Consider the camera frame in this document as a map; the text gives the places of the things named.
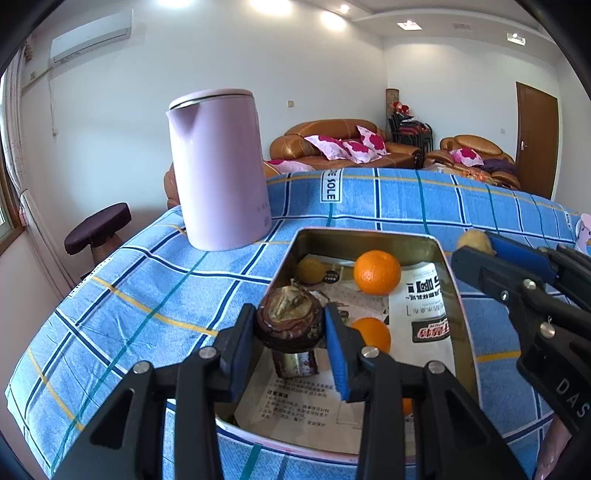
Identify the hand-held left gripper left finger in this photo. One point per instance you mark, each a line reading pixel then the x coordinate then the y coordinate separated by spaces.
pixel 240 357

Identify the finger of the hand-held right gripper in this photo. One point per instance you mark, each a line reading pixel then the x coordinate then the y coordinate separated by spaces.
pixel 485 277
pixel 521 258

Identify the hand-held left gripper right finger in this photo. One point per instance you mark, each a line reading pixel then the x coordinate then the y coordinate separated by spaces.
pixel 337 355

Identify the metal tin box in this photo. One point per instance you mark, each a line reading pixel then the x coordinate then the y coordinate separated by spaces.
pixel 461 350

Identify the large orange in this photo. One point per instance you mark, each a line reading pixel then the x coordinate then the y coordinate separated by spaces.
pixel 376 272

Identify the person's right hand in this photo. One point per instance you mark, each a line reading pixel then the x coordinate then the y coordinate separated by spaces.
pixel 551 452

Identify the pink cartoon cup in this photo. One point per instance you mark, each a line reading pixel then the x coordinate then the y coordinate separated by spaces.
pixel 584 235

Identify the printed paper leaflet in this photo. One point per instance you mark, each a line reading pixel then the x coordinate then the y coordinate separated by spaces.
pixel 415 295

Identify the small yellow fruit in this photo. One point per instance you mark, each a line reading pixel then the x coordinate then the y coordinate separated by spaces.
pixel 310 271

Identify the purple cloth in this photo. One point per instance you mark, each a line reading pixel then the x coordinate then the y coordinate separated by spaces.
pixel 498 166

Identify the brown leather armchair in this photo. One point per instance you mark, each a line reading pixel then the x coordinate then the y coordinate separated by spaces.
pixel 489 150

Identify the pink flowered pillow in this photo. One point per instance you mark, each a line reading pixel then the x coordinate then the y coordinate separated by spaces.
pixel 373 138
pixel 466 156
pixel 282 165
pixel 325 146
pixel 359 152

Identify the brown wooden door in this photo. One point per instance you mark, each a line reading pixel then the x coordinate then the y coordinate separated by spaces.
pixel 538 138

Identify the blue plaid tablecloth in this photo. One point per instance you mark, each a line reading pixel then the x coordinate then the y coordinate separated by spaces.
pixel 138 277

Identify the stacked dark chairs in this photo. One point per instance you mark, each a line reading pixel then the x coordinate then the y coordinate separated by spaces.
pixel 411 134

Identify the pink electric kettle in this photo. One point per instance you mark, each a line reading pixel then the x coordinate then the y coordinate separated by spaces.
pixel 217 184

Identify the round dark stool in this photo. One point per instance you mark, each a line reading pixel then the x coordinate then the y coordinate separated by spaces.
pixel 97 226

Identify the tall brown cylinder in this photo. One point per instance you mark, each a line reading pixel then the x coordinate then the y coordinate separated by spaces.
pixel 391 99

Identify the long brown leather sofa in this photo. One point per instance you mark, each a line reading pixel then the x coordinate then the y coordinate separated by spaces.
pixel 295 147

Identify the ceiling light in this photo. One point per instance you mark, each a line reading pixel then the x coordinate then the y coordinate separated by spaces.
pixel 344 8
pixel 516 38
pixel 408 24

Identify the light curtain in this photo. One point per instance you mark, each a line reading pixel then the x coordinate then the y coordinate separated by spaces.
pixel 27 184

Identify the white air conditioner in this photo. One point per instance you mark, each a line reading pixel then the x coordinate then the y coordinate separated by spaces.
pixel 90 37

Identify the wooden window frame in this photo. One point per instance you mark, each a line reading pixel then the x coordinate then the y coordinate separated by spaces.
pixel 8 207

